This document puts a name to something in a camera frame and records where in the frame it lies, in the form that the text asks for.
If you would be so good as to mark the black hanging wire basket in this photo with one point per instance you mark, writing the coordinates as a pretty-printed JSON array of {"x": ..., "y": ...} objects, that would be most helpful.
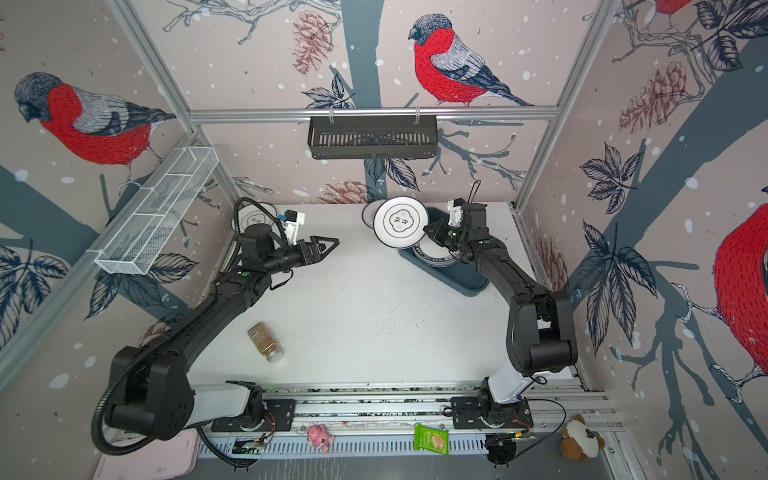
[{"x": 373, "y": 137}]

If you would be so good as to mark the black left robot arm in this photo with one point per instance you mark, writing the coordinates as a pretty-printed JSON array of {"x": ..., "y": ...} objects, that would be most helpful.
[{"x": 149, "y": 396}]

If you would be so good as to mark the white clover plate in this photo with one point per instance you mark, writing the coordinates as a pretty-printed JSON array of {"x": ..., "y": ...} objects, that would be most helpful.
[
  {"x": 249, "y": 214},
  {"x": 399, "y": 222}
]

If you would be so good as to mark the aluminium frame post back left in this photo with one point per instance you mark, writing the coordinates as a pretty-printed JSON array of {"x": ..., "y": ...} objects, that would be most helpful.
[{"x": 138, "y": 36}]

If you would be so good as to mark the green snack packet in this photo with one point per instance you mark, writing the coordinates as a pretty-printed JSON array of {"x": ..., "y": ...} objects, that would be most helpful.
[{"x": 431, "y": 440}]

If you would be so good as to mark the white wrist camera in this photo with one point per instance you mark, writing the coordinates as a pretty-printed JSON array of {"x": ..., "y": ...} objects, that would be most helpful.
[
  {"x": 291, "y": 221},
  {"x": 456, "y": 212}
]

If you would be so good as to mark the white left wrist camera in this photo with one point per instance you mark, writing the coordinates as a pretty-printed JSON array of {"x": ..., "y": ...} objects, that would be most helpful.
[{"x": 291, "y": 221}]

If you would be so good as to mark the small green rim plate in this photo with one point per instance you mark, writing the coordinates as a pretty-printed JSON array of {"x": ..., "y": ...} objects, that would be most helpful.
[{"x": 433, "y": 254}]

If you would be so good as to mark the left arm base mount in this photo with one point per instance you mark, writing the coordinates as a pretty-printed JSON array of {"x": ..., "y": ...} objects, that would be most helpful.
[{"x": 277, "y": 416}]

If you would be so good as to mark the pink plush toy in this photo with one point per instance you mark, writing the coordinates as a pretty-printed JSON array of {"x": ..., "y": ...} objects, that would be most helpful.
[{"x": 319, "y": 437}]

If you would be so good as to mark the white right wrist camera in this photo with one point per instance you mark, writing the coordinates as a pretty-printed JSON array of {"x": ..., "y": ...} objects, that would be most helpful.
[{"x": 456, "y": 212}]

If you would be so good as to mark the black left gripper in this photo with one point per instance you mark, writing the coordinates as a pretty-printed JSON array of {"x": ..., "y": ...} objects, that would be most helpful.
[{"x": 313, "y": 242}]

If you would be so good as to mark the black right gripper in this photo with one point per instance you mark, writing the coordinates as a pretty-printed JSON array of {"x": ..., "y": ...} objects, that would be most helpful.
[{"x": 442, "y": 233}]

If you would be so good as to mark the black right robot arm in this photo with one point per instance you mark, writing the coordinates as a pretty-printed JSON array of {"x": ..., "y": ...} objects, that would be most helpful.
[{"x": 540, "y": 334}]

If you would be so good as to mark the brown white plush dog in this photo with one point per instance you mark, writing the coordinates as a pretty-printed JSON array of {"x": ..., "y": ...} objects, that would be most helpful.
[{"x": 579, "y": 443}]

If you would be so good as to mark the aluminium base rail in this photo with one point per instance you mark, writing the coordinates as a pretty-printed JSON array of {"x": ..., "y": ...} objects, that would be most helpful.
[{"x": 379, "y": 420}]

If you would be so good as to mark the sunburst plate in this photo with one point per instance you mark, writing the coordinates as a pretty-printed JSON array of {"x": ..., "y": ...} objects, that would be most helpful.
[{"x": 369, "y": 212}]

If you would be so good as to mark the aluminium frame post back right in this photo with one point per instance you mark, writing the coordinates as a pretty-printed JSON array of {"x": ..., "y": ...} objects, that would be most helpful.
[{"x": 600, "y": 21}]

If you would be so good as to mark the dark teal plastic bin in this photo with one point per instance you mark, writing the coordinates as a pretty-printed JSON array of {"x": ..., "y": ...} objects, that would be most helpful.
[{"x": 460, "y": 276}]

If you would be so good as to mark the pink tray lid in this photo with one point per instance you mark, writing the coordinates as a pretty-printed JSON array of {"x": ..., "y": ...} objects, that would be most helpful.
[{"x": 159, "y": 460}]

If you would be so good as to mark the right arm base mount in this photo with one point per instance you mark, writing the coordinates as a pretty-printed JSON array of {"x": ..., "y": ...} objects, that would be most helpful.
[{"x": 482, "y": 412}]

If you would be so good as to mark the aluminium horizontal frame bar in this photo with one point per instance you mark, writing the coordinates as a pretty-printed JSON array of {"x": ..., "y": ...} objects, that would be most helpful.
[{"x": 243, "y": 116}]

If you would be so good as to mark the aluminium frame post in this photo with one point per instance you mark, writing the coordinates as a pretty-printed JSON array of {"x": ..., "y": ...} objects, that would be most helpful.
[
  {"x": 600, "y": 21},
  {"x": 138, "y": 36}
]

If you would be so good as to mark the spice jar with granules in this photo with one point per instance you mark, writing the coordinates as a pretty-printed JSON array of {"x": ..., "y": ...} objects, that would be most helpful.
[{"x": 266, "y": 343}]

